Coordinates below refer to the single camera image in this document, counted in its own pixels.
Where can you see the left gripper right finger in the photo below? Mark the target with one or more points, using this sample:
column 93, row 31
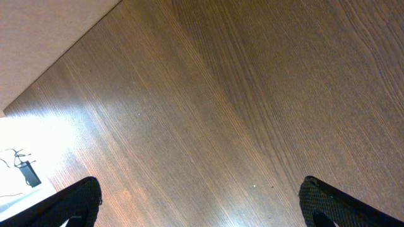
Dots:
column 324, row 205

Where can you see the black power adapter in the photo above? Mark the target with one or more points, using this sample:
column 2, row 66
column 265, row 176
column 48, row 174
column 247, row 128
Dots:
column 31, row 178

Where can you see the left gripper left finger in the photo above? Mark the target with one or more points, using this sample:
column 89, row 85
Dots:
column 76, row 205

